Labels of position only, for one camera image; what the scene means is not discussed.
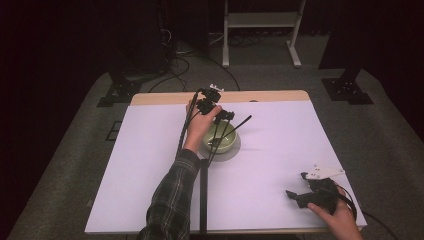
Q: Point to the white metal stand frame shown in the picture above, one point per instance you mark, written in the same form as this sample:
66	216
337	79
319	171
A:
260	19

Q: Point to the person's left hand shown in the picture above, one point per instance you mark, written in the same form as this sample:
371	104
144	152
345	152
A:
198	128

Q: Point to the wooden table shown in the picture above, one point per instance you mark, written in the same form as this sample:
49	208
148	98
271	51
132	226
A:
160	98

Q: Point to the pale green bowl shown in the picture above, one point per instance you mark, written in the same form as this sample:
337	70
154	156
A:
230	143

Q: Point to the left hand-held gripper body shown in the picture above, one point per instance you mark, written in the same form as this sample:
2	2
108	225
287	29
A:
209	100

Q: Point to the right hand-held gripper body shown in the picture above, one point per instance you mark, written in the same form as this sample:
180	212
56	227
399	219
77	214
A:
321	196

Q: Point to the black stand base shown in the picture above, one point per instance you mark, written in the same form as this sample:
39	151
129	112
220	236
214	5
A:
348	90
118	93

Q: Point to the single black chopstick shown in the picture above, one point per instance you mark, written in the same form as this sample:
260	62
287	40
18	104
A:
213	146
222	136

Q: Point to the round grey coaster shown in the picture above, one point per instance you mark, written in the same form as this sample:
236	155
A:
228	156

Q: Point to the row of black chopsticks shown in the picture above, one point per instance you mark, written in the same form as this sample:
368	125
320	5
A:
203	200

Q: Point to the dark equipment cabinet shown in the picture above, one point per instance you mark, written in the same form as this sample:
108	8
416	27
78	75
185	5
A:
143	40

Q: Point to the person's right hand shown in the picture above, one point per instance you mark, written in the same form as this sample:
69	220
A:
343	225

